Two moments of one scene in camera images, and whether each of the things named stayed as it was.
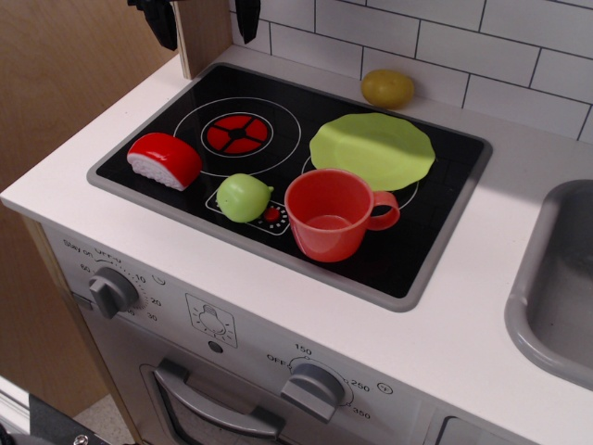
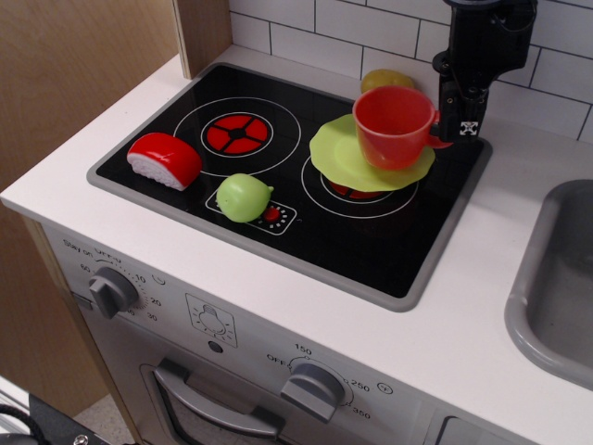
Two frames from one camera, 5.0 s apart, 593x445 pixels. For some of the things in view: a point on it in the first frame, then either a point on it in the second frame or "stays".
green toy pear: x=242 y=197 stays
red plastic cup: x=330 y=210 -> x=394 y=127
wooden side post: x=204 y=31 stays
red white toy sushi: x=166 y=158 stays
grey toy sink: x=549 y=317 stays
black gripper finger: x=160 y=15 -> x=460 y=118
